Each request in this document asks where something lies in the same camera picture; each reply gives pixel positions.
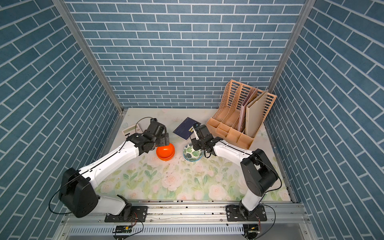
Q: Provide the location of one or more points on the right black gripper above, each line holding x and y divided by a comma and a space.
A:
195, 142

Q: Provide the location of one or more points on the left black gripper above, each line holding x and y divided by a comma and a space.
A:
165, 139

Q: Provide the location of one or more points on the small orange bowl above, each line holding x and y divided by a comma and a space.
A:
165, 151

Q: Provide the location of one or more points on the green leaf bowl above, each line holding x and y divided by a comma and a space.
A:
190, 152
192, 159

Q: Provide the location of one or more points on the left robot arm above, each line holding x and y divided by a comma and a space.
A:
77, 190

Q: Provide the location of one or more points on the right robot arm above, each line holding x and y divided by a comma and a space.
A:
257, 169

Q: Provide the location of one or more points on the pink calculator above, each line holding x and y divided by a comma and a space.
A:
132, 130

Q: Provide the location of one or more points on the dark blue book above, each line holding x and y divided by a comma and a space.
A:
186, 128

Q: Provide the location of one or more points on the orange file organizer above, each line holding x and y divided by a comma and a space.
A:
224, 123

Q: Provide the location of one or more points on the pink folder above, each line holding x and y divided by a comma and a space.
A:
242, 117

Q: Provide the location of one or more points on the floral table mat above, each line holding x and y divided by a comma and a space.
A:
149, 178

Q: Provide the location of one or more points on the beige folder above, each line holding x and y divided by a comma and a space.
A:
254, 114

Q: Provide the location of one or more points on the left circuit board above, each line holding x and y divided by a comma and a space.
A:
122, 230

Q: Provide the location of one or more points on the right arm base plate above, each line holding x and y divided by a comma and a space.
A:
236, 213

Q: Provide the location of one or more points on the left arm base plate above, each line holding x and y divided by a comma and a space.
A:
139, 213

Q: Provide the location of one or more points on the aluminium rail frame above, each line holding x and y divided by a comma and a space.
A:
195, 221

